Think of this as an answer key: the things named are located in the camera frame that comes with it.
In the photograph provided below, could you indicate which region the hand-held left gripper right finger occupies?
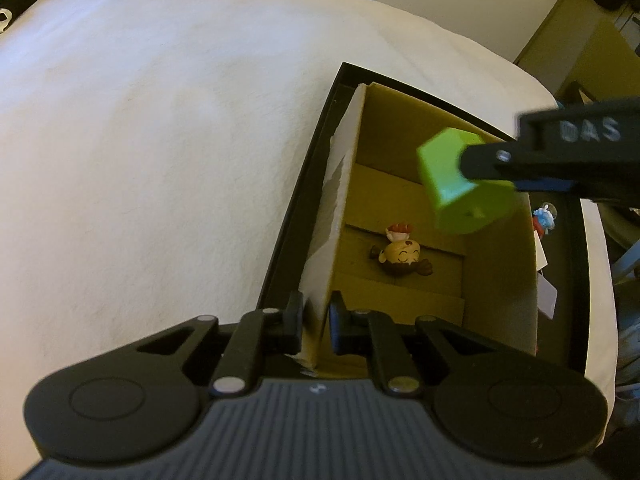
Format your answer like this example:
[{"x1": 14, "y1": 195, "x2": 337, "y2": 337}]
[{"x1": 327, "y1": 290, "x2": 498, "y2": 396}]

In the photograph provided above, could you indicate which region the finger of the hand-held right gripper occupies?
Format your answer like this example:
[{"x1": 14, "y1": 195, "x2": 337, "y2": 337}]
[{"x1": 459, "y1": 139, "x2": 576, "y2": 194}]

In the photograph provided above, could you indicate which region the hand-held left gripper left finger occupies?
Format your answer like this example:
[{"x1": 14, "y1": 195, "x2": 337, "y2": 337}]
[{"x1": 135, "y1": 290, "x2": 306, "y2": 396}]

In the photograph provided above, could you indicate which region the green box with pink print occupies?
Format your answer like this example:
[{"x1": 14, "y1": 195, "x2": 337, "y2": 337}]
[{"x1": 416, "y1": 127, "x2": 516, "y2": 236}]

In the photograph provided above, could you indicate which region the blue and white figurine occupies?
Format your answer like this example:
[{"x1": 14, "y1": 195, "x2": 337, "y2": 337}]
[{"x1": 531, "y1": 203, "x2": 555, "y2": 237}]

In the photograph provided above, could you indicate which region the yellow-faced brown cartoon figurine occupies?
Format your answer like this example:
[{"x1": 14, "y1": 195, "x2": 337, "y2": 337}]
[{"x1": 369, "y1": 222, "x2": 434, "y2": 279}]

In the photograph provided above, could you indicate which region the brown cardboard box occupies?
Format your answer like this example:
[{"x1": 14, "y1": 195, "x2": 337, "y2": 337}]
[{"x1": 299, "y1": 82, "x2": 542, "y2": 378}]

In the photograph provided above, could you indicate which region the black shallow box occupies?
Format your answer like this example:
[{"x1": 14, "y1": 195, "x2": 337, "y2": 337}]
[{"x1": 255, "y1": 62, "x2": 587, "y2": 377}]

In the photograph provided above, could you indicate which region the large cardboard panel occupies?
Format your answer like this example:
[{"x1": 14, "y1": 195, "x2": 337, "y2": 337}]
[{"x1": 514, "y1": 0, "x2": 640, "y2": 108}]

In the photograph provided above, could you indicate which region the white card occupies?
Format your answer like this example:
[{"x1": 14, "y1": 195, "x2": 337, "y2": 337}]
[{"x1": 537, "y1": 280, "x2": 559, "y2": 319}]

